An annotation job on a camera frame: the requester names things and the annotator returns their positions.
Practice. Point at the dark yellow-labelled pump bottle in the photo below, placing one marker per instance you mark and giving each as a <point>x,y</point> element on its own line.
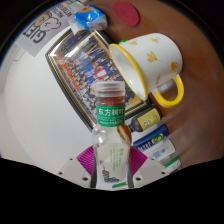
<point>146,119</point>

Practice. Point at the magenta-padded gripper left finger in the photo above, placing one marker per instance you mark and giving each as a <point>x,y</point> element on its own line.
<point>86,160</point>

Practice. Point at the framed group photo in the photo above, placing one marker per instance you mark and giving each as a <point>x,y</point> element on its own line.
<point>83,70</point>

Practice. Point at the blue tissue pack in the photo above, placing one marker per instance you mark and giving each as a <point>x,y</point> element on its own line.
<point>88,17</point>

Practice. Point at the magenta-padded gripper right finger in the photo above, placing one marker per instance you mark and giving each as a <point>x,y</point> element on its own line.
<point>137,161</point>

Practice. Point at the blue pump bottle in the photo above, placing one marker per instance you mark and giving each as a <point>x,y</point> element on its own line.
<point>151,136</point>

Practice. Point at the round red coaster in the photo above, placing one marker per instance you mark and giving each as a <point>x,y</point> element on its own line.
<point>126,12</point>

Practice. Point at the white yellow-rimmed mug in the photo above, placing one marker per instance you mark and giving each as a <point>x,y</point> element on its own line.
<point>153,63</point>

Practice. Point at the clear green-labelled drink bottle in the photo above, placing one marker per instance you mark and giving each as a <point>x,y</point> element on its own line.
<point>110,156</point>

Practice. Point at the small green packet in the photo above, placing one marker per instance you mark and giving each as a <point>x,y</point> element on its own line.
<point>123,41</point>

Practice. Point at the white blue-capped bottle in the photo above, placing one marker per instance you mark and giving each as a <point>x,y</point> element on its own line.
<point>161,149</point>

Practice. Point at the white paper gift bag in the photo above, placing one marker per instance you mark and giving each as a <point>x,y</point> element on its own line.
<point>43,30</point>

